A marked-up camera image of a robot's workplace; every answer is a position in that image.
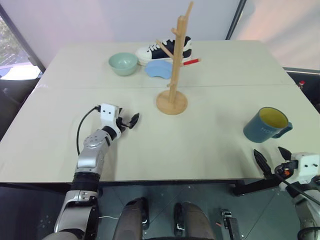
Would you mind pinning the black wall post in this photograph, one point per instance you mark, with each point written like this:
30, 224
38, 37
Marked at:
236, 18

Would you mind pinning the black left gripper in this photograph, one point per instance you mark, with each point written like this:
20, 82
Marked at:
122, 123

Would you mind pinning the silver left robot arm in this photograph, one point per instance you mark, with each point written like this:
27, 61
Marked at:
92, 150

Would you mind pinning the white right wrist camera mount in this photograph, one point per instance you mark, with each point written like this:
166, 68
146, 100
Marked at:
306, 165

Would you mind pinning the black metal bracket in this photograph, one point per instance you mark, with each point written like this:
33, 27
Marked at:
231, 222

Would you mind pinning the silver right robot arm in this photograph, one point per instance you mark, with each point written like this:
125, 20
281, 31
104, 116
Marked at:
306, 207

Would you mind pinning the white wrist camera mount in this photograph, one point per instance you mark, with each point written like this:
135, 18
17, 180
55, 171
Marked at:
108, 113
306, 165

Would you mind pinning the black window frame post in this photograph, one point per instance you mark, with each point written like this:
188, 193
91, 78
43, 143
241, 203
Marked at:
22, 40

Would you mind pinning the wooden mug tree stand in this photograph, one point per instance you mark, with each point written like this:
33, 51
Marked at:
175, 62

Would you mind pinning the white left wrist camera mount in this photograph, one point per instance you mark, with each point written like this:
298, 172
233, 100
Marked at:
108, 113

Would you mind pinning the red pen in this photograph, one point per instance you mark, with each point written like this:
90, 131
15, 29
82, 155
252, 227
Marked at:
191, 61

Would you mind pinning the light green bowl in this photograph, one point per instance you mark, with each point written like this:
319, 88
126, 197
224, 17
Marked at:
123, 65

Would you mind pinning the white and black sneaker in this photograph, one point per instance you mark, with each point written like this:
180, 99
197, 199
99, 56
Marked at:
155, 52

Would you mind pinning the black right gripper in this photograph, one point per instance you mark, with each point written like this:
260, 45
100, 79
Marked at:
285, 171

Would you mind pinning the blue mug yellow inside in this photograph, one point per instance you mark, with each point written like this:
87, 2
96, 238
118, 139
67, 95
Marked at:
260, 130

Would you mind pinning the dark grey rounded shape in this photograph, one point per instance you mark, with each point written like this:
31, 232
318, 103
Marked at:
195, 222
131, 222

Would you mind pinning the light blue kidney-shaped dish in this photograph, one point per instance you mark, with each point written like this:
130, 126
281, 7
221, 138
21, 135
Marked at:
157, 69

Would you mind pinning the red-capped small object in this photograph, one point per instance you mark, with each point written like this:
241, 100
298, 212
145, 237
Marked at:
302, 83

